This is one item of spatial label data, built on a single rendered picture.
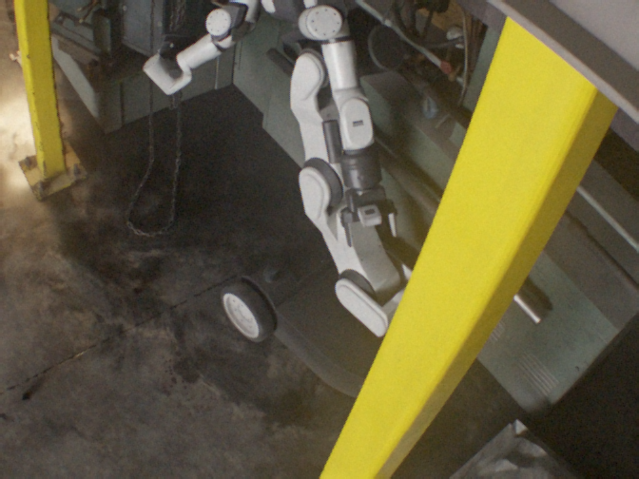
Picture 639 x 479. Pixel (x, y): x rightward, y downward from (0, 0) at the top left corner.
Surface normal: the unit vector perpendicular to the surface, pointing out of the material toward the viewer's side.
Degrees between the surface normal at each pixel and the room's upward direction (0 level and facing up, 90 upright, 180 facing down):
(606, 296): 0
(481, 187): 90
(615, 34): 90
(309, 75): 90
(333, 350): 0
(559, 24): 0
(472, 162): 90
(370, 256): 45
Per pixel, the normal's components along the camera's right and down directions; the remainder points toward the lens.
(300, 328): 0.14, -0.63
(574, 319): -0.79, 0.40
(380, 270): 0.47, -0.23
